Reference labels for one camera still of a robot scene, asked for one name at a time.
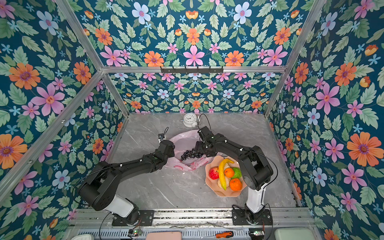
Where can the pink flower-shaped bowl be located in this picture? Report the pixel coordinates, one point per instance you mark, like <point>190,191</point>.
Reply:
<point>212,184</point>

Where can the fake black grapes bunch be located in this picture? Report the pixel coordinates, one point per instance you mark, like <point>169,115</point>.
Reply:
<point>191,154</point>

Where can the fake green apple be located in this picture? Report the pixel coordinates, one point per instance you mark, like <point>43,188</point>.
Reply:
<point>237,173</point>

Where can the small circuit board left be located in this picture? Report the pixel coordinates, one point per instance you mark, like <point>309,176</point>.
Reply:
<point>134,233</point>

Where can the orange handled screwdriver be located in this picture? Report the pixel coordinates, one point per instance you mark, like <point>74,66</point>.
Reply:
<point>221,235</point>

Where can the small circuit board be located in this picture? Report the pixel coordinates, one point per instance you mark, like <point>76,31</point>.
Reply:
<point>256,234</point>
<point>134,233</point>

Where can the pale green box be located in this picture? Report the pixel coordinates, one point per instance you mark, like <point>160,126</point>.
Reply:
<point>294,234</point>

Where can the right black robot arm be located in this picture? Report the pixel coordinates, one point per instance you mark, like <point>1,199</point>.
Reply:
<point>255,167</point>

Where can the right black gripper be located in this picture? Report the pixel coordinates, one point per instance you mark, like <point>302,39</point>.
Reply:
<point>198,147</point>

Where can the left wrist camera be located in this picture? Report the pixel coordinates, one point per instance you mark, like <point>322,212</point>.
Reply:
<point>161,137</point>

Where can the small circuit board right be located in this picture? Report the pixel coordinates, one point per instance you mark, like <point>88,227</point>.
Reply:
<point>256,234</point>

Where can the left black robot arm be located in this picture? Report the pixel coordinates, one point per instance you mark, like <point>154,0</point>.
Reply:
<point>99,188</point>

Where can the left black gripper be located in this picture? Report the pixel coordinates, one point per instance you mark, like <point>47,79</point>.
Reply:
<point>172,152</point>

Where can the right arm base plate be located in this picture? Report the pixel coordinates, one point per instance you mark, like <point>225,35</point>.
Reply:
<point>244,216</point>

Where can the pink box front edge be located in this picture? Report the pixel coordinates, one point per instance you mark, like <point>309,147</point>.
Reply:
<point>167,236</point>

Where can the pink plastic bag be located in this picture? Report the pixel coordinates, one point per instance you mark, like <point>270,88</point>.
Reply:
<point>186,142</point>

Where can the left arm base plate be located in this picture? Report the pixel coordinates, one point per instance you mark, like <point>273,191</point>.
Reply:
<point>141,217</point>

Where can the fake beige pear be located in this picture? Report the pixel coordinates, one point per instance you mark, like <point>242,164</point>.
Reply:
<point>219,183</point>

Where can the fake yellow banana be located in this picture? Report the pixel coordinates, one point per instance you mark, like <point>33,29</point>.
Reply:
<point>223,166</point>

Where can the fake persimmon orange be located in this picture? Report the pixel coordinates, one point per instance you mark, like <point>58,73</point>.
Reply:
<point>235,185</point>

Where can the white alarm clock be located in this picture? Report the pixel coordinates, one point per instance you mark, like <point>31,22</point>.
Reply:
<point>190,120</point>

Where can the fake red apple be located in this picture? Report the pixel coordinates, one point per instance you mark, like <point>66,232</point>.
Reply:
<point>214,173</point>

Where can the white object front left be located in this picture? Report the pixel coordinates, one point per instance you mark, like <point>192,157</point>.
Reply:
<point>83,237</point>

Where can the black hook rail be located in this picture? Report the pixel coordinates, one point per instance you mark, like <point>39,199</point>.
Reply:
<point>188,70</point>

